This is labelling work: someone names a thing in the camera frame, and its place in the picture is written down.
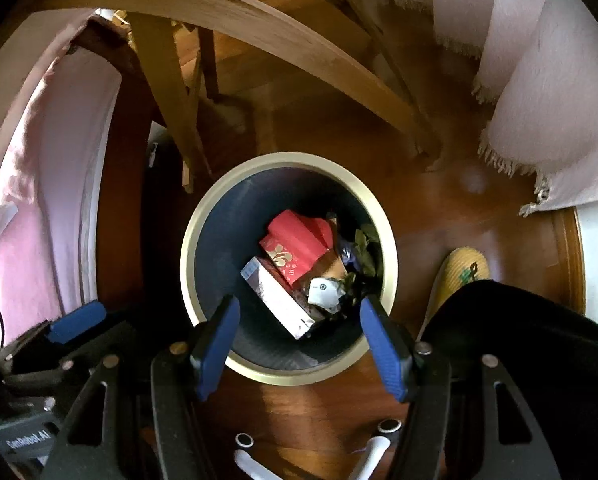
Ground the white tube frame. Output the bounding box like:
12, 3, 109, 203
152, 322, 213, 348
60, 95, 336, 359
233, 417, 402, 480

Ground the dark wooden furniture panel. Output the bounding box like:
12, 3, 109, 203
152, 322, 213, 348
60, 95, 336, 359
71, 15, 155, 311

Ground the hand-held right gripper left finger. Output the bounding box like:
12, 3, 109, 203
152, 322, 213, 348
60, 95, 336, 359
41, 294, 241, 480

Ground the red box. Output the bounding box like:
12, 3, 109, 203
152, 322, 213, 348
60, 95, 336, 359
259, 210, 335, 288

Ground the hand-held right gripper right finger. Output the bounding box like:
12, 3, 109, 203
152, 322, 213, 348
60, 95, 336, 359
360, 294, 562, 480

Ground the pink fringed cloth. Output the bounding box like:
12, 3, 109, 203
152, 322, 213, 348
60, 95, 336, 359
351, 0, 598, 218

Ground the brown cardboard piece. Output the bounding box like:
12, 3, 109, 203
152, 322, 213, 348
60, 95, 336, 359
299, 254, 351, 292

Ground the person's leg in black trousers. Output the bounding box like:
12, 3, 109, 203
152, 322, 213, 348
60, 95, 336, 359
421, 280, 598, 480

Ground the light wooden chair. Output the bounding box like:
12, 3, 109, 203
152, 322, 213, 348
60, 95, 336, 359
44, 0, 442, 196

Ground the white carton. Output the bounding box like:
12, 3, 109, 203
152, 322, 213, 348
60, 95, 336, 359
240, 256, 316, 341

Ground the yellow slipper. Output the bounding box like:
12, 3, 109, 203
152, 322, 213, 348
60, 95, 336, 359
418, 246, 492, 341

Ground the round bin with cream rim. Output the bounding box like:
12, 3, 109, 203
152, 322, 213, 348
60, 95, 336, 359
179, 152, 399, 387

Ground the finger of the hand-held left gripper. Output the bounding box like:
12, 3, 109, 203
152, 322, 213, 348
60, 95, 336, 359
0, 300, 108, 363
1, 352, 82, 389

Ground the white paper tag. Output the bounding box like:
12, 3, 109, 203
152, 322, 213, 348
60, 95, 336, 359
306, 277, 347, 313

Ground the pink draped cloth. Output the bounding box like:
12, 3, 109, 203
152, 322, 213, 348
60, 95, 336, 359
0, 7, 124, 346

